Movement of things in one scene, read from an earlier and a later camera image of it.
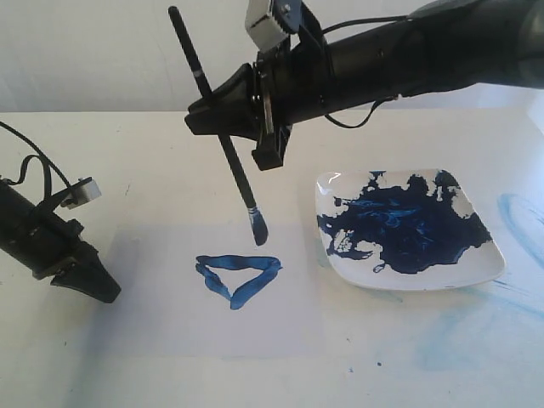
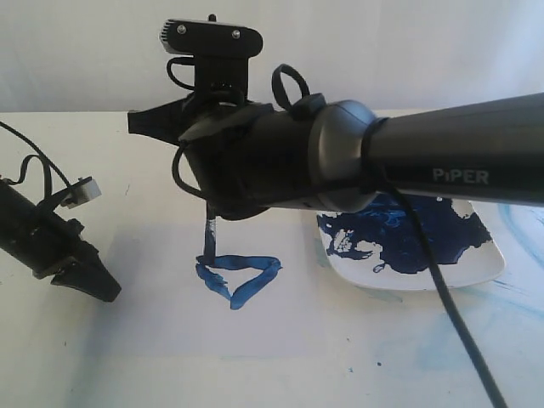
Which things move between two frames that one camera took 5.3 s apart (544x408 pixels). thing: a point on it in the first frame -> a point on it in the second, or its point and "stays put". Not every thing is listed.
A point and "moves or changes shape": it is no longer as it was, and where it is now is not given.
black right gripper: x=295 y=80 -> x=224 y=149
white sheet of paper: x=210 y=291 stays put
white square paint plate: x=396 y=229 stays put
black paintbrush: x=257 y=223 moves or changes shape
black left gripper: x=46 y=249 stays put
